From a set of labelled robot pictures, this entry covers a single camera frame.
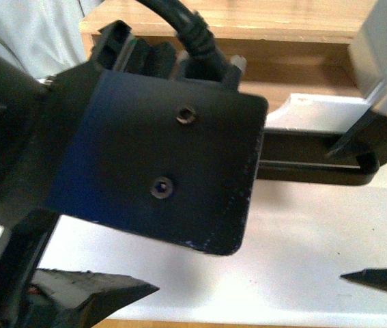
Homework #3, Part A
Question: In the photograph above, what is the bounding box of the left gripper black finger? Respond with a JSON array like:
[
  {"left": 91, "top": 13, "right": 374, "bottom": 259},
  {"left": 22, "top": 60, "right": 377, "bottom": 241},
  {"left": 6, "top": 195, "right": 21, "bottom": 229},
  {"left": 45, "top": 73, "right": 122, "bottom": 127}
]
[
  {"left": 340, "top": 268, "right": 387, "bottom": 292},
  {"left": 29, "top": 269, "right": 159, "bottom": 327}
]

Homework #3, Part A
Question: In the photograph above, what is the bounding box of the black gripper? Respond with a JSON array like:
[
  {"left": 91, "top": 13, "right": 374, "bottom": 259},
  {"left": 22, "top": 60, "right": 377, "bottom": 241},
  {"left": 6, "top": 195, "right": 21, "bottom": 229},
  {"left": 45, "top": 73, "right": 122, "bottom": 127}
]
[{"left": 0, "top": 20, "right": 176, "bottom": 327}]

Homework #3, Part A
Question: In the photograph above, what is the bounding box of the black camera cable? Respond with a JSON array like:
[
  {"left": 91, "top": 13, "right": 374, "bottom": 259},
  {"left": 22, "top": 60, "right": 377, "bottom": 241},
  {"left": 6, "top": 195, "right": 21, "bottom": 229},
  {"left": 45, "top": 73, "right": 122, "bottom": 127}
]
[{"left": 134, "top": 0, "right": 231, "bottom": 81}]

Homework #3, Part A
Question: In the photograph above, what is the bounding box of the black upper drawer handle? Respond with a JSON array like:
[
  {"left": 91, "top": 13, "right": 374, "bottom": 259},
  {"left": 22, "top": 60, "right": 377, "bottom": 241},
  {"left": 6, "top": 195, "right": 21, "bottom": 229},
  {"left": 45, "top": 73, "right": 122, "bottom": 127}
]
[{"left": 257, "top": 109, "right": 387, "bottom": 186}]

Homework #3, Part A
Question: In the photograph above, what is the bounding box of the wooden drawer cabinet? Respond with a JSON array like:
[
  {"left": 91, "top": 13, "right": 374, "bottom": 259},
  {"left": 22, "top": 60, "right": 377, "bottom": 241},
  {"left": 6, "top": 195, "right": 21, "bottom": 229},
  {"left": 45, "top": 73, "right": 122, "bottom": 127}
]
[{"left": 78, "top": 0, "right": 378, "bottom": 113}]

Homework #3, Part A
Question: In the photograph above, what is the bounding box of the grey curtain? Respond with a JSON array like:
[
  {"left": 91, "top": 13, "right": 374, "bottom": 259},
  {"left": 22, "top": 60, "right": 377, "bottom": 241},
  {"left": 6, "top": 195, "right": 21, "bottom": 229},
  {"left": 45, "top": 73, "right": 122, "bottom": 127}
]
[{"left": 0, "top": 0, "right": 102, "bottom": 79}]

